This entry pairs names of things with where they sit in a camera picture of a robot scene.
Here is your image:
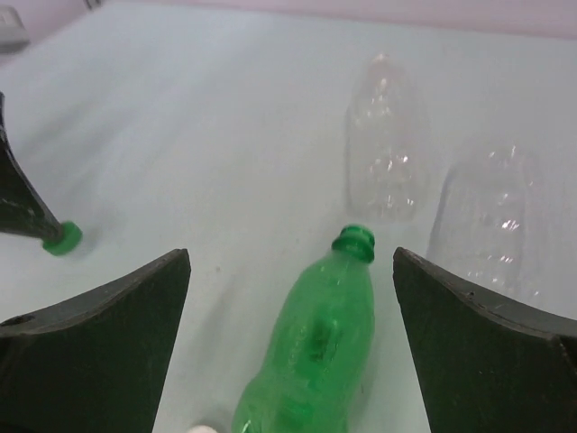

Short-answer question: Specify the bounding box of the green plastic bottle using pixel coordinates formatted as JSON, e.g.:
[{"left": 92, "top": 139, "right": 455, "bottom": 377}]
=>
[{"left": 231, "top": 225, "right": 375, "bottom": 432}]

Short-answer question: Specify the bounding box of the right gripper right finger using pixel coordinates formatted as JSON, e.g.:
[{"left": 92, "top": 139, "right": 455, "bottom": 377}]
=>
[{"left": 393, "top": 247, "right": 576, "bottom": 433}]

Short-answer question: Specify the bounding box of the clear plastic bottle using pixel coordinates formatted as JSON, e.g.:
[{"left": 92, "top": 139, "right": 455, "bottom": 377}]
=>
[
  {"left": 344, "top": 53, "right": 430, "bottom": 223},
  {"left": 426, "top": 143, "right": 549, "bottom": 306}
]

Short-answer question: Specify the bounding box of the white bottle cap left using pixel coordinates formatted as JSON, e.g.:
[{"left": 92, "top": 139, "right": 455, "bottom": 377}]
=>
[{"left": 187, "top": 424, "right": 217, "bottom": 433}]

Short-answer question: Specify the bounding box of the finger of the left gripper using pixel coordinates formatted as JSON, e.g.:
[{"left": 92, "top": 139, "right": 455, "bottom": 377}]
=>
[{"left": 0, "top": 93, "right": 63, "bottom": 239}]

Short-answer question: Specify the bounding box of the clear plastic bottle far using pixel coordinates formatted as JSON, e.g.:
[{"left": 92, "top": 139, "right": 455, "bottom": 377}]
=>
[{"left": 344, "top": 53, "right": 430, "bottom": 223}]

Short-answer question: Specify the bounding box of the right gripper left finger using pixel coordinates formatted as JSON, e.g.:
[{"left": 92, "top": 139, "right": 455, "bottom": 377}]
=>
[{"left": 1, "top": 249, "right": 190, "bottom": 433}]

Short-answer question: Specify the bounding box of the clear plastic bottle near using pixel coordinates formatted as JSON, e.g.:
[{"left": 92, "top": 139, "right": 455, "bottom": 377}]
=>
[{"left": 426, "top": 143, "right": 549, "bottom": 306}]

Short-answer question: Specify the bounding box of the green bottle cap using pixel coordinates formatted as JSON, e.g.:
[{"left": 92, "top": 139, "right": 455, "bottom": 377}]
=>
[{"left": 42, "top": 221, "right": 83, "bottom": 257}]

